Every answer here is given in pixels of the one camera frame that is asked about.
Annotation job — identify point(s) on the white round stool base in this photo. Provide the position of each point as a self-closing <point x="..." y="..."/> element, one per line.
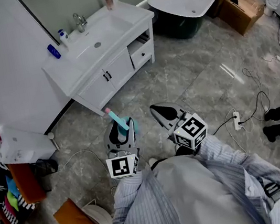
<point x="101" y="216"/>

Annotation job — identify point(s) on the person's right leg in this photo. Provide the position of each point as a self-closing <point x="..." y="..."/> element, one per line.
<point x="185" y="150"/>

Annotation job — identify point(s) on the orange box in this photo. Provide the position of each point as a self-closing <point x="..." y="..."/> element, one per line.
<point x="27" y="183"/>

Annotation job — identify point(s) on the chrome sink drain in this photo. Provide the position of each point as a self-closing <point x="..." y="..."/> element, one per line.
<point x="97" y="44"/>

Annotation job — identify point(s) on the large cardboard box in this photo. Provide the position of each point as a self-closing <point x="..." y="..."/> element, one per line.
<point x="243" y="14"/>

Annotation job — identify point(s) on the white basin on dark base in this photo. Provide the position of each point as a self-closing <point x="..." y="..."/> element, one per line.
<point x="180" y="1"/>

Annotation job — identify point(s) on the person's left forearm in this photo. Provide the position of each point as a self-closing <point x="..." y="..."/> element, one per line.
<point x="137" y="205"/>

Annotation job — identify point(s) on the white vanity table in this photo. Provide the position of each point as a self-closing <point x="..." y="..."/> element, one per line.
<point x="123" y="13"/>

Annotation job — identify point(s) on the blue cloth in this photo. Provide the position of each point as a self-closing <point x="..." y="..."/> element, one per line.
<point x="12" y="186"/>

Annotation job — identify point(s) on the pink pump soap bottle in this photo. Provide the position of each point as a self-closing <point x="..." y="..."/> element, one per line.
<point x="108" y="1"/>

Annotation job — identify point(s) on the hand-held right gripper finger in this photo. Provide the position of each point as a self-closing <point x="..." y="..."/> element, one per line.
<point x="162" y="121"/>
<point x="171" y="110"/>

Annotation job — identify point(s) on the white door stopper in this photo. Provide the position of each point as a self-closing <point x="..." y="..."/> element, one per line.
<point x="51" y="136"/>

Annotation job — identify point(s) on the black bag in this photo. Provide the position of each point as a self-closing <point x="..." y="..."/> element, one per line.
<point x="46" y="165"/>

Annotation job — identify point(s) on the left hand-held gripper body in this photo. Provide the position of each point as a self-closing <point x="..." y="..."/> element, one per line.
<point x="123" y="166"/>

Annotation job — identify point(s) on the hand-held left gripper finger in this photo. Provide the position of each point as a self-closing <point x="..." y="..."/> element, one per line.
<point x="134" y="139"/>
<point x="107" y="138"/>

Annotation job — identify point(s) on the white power strip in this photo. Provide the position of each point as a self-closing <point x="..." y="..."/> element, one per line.
<point x="236" y="120"/>

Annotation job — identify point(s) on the white pump bottle blue cap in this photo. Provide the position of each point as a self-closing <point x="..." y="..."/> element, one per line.
<point x="64" y="39"/>

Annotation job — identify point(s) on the small white toilet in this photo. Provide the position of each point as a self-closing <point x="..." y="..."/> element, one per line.
<point x="272" y="3"/>

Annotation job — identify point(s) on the person's right forearm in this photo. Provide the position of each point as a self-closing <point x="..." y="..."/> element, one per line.
<point x="224" y="153"/>

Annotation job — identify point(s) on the green cloth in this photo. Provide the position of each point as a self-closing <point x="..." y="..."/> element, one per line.
<point x="12" y="200"/>

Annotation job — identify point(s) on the chrome faucet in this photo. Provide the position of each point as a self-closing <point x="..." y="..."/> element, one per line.
<point x="79" y="23"/>

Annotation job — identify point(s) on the teal tube with pink cap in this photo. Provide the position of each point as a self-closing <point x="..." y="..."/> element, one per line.
<point x="120" y="122"/>

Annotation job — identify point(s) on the white box appliance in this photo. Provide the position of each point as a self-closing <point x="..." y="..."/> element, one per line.
<point x="26" y="146"/>

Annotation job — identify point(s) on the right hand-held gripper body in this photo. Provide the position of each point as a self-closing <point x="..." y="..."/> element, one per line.
<point x="191" y="132"/>

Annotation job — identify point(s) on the person's torso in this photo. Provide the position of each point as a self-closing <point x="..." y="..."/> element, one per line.
<point x="196" y="195"/>

